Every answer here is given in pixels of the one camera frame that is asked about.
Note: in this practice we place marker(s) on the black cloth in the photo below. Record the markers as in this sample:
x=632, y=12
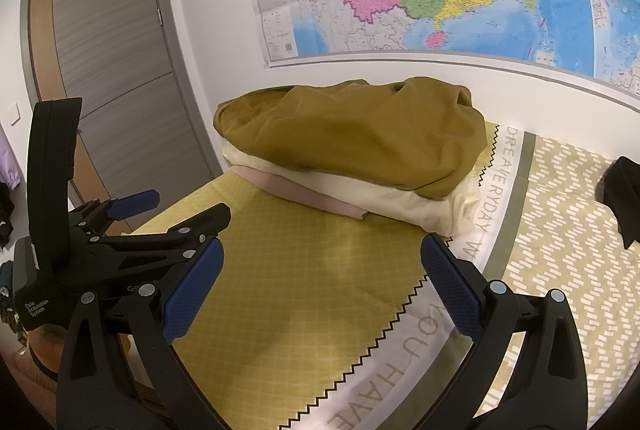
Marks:
x=622, y=195

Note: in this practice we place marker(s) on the patterned bed sheet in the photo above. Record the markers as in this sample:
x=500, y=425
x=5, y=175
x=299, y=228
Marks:
x=325, y=285

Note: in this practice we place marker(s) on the person's left forearm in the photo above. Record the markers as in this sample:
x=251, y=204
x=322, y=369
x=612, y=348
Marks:
x=40, y=360

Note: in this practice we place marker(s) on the purple garment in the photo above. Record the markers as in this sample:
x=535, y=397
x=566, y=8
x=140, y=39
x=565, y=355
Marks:
x=9, y=155

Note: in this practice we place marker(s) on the grey door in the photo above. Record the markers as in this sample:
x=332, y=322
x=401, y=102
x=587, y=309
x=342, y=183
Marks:
x=115, y=35

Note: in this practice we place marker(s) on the olive brown jacket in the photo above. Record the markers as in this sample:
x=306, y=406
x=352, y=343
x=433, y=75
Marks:
x=350, y=135

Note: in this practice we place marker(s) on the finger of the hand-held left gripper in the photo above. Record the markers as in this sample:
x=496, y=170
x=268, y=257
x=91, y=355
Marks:
x=135, y=204
x=200, y=222

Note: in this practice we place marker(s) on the cream folded garment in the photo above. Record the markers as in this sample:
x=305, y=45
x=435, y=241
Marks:
x=400, y=205

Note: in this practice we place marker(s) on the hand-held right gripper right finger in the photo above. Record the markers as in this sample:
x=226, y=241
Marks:
x=450, y=285

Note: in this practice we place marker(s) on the dark garment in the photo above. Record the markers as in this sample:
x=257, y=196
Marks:
x=6, y=215

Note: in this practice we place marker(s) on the pink folded garment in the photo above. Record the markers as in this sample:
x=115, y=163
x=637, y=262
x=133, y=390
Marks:
x=300, y=192

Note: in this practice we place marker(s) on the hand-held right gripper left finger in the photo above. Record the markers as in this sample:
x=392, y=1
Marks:
x=195, y=295

